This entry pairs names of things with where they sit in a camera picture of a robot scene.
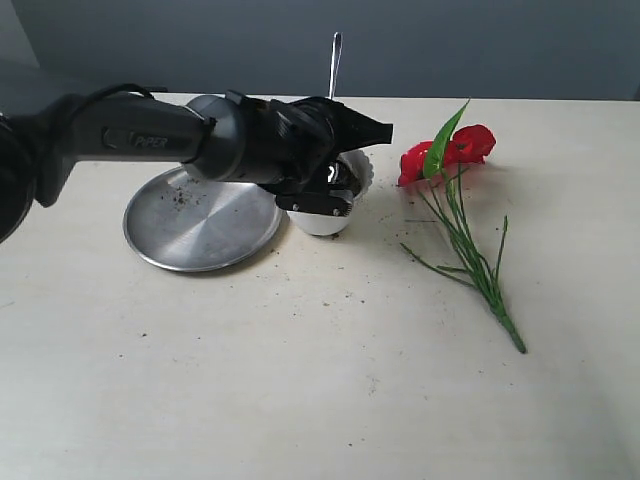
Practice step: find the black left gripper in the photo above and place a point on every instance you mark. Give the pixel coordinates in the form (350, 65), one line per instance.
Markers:
(290, 145)

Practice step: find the stainless steel spork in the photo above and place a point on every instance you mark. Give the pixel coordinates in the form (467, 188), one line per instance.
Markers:
(337, 46)

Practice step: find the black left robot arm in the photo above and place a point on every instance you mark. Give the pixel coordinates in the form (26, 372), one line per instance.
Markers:
(124, 123)

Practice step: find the white scalloped flower pot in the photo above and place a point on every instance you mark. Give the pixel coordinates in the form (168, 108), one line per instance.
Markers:
(358, 164)

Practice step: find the artificial red flower stem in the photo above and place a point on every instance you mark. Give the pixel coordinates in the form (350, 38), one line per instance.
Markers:
(434, 170)

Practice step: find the round stainless steel plate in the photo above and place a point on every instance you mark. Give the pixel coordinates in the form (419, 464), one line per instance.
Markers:
(181, 224)

